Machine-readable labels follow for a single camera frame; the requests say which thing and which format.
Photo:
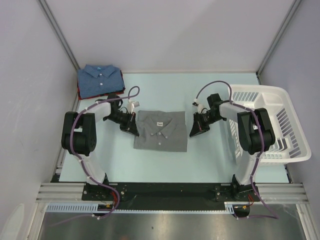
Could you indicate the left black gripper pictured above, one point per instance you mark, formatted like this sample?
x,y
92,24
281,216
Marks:
x,y
130,126

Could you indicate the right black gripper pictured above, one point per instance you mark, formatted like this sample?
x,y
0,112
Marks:
x,y
198,127

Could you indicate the grey long sleeve shirt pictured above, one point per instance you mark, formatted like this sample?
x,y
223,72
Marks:
x,y
161,131

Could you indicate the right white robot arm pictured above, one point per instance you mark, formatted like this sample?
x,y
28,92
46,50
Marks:
x,y
255,136

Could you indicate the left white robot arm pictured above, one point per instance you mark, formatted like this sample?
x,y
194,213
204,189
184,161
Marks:
x,y
79,132

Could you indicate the folded blue checked shirt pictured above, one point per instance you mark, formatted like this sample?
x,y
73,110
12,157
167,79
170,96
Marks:
x,y
101,68

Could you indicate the folded red shirt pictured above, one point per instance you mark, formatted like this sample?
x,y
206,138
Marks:
x,y
100,84

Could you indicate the white plastic laundry basket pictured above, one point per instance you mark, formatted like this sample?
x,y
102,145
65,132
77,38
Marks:
x,y
290,145

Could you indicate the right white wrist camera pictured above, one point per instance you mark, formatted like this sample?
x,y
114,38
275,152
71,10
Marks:
x,y
199,106

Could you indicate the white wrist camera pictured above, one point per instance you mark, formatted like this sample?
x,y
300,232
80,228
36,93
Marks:
x,y
131,105
199,106

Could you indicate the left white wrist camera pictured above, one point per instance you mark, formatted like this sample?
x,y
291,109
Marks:
x,y
131,105

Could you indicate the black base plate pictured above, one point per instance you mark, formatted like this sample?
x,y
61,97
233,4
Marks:
x,y
185,197

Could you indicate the white slotted cable duct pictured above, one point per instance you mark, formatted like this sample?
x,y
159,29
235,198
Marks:
x,y
96,208

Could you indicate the aluminium frame rail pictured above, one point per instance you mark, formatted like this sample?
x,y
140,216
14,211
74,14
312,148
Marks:
x,y
275,193

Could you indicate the left aluminium corner post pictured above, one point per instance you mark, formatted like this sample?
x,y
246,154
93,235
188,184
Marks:
x,y
49,15

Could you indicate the aluminium corner post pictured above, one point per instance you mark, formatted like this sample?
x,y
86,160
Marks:
x,y
49,15
293,9

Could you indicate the right aluminium corner post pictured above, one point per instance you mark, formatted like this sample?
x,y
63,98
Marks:
x,y
293,9

